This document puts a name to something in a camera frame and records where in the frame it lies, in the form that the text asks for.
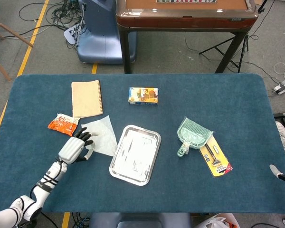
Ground white plastic bag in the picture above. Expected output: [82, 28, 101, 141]
[194, 213, 240, 228]

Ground colourful printed carton box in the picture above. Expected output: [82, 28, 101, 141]
[128, 87, 159, 106]

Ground white coiled cable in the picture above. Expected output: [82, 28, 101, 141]
[274, 62, 285, 80]

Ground grey blue robot torso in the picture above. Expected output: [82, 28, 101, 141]
[89, 212, 192, 228]

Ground white power strip with plugs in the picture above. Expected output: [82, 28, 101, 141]
[272, 78, 285, 95]

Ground wooden chair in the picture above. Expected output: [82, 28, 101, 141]
[0, 22, 34, 82]

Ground green plastic dustpan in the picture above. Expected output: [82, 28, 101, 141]
[177, 116, 214, 158]

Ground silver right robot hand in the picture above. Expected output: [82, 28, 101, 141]
[269, 164, 285, 186]

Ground blue grey machine base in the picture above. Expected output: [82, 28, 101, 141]
[77, 0, 137, 65]

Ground brown mahjong table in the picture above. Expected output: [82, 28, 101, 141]
[115, 0, 259, 74]

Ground razor in yellow package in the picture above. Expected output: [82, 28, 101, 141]
[199, 136, 234, 178]

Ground silver metal tray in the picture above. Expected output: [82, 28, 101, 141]
[109, 124, 162, 187]

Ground beige spiral notebook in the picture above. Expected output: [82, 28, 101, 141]
[71, 79, 104, 119]

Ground orange white snack packet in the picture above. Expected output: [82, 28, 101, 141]
[47, 113, 81, 137]

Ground black cable bundle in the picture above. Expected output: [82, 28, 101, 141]
[19, 0, 86, 49]

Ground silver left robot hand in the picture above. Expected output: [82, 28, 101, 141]
[58, 127, 99, 165]

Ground white translucent sheet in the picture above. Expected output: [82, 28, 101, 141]
[80, 115, 118, 157]

